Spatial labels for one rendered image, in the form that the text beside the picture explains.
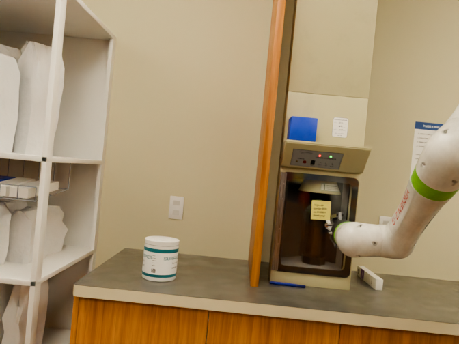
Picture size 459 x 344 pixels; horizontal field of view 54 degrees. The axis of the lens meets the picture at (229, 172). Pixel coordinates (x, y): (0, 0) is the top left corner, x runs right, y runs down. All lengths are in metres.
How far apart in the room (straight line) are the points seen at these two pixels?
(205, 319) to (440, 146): 0.95
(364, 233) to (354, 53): 0.79
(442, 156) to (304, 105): 0.84
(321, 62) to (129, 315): 1.20
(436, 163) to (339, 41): 0.91
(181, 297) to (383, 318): 0.68
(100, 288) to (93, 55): 1.24
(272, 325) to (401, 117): 1.26
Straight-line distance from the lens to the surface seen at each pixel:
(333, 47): 1.90
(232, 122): 2.24
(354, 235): 1.40
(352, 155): 1.76
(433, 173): 1.15
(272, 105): 1.73
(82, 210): 2.36
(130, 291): 1.60
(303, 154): 1.74
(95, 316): 1.68
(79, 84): 2.40
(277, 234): 1.81
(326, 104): 1.85
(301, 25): 1.90
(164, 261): 1.70
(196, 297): 1.56
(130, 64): 2.35
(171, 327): 1.64
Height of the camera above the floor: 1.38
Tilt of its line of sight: level
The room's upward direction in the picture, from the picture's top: 5 degrees clockwise
